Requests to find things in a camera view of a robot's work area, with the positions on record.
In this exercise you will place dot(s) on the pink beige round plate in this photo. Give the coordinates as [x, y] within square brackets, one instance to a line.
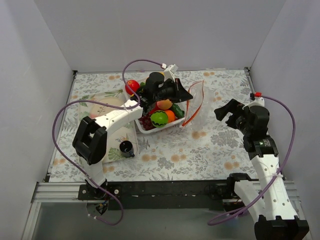
[98, 110]

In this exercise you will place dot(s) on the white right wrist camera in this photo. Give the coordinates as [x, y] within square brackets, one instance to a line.
[256, 99]

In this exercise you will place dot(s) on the dark red grape bunch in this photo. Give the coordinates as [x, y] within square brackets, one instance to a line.
[146, 123]

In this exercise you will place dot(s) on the clear zip top bag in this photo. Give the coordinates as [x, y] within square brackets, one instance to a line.
[199, 109]

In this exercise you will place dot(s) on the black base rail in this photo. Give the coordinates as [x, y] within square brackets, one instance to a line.
[215, 195]

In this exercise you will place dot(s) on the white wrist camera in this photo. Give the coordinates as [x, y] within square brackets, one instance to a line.
[169, 71]
[256, 99]

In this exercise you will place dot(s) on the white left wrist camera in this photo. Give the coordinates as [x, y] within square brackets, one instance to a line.
[169, 71]

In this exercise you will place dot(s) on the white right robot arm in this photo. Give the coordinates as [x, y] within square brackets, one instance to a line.
[271, 209]

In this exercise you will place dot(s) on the floral table mat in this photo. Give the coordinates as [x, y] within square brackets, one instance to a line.
[209, 152]

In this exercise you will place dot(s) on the orange pink peach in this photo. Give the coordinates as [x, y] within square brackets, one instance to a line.
[164, 104]

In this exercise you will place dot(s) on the dark green cucumber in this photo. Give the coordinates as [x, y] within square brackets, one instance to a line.
[178, 112]

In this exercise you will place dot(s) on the leaf patterned rectangular tray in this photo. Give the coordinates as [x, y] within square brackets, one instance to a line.
[125, 133]

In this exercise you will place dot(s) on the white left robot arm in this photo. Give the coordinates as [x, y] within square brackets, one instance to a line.
[90, 141]

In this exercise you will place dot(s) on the red apple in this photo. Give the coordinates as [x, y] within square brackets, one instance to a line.
[131, 86]

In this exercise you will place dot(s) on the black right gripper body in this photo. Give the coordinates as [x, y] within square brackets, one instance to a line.
[232, 117]

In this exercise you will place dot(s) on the green toy watermelon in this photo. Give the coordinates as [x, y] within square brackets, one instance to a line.
[159, 119]

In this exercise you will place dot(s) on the orange fruit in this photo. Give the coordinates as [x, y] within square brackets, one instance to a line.
[170, 115]

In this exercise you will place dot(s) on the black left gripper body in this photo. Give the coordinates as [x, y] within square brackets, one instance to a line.
[176, 89]

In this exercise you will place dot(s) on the white plastic fruit basket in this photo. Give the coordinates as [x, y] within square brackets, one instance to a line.
[149, 107]

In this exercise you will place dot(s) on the dark blue cup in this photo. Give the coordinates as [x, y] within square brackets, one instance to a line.
[126, 148]

